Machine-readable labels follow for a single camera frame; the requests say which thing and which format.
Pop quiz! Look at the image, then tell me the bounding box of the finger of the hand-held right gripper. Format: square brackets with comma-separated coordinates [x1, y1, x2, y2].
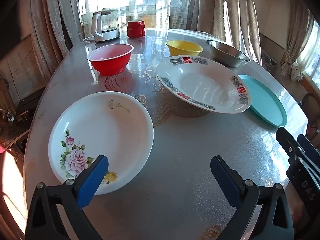
[276, 127, 303, 161]
[297, 134, 320, 163]

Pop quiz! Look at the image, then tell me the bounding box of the stainless steel bowl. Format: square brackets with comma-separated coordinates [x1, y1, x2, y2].
[206, 40, 250, 68]

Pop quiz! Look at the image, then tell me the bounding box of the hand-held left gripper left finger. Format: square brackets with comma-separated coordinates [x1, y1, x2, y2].
[25, 155, 110, 240]

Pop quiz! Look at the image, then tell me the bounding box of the person's right forearm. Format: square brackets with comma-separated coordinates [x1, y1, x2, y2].
[285, 177, 313, 240]

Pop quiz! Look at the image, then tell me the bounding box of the white rose print plate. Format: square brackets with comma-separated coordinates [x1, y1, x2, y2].
[48, 92, 155, 195]

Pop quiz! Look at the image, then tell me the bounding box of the grey velvet curtain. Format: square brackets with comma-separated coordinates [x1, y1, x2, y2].
[29, 0, 84, 63]

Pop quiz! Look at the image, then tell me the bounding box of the white phoenix pattern plate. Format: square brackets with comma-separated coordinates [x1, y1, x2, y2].
[156, 55, 252, 114]

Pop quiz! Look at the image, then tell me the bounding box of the red mug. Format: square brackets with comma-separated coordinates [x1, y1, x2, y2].
[127, 20, 146, 38]

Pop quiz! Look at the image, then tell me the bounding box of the dark low cabinet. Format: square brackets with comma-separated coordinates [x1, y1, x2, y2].
[15, 87, 47, 128]

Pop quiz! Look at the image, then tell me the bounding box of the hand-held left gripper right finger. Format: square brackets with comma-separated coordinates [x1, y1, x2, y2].
[210, 155, 294, 240]

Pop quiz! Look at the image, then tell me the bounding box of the wooden chair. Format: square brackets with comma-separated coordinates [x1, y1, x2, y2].
[299, 92, 320, 142]

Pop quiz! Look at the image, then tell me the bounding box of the yellow plastic bowl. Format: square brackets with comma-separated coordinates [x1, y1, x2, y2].
[166, 40, 203, 57]

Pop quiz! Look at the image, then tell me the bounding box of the tied beige curtain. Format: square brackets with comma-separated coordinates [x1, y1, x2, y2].
[280, 0, 316, 82]

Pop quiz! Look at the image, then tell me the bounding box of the teal plastic plate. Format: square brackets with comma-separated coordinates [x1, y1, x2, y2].
[237, 74, 288, 127]

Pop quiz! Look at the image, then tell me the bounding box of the wooden sill window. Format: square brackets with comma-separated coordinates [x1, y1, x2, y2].
[297, 17, 320, 83]

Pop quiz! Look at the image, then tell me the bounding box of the patterned cushion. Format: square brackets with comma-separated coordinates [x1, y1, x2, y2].
[261, 49, 278, 68]

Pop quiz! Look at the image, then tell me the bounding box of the sheer mesh curtain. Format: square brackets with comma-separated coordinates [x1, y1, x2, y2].
[79, 0, 200, 30]

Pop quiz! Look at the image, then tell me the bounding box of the beige patterned curtain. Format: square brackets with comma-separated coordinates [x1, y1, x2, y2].
[197, 0, 262, 64]

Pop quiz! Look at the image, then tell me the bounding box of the white glass electric kettle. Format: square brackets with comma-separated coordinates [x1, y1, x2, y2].
[90, 8, 121, 43]

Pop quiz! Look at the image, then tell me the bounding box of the red plastic bowl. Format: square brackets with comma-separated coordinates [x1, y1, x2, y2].
[87, 44, 134, 76]

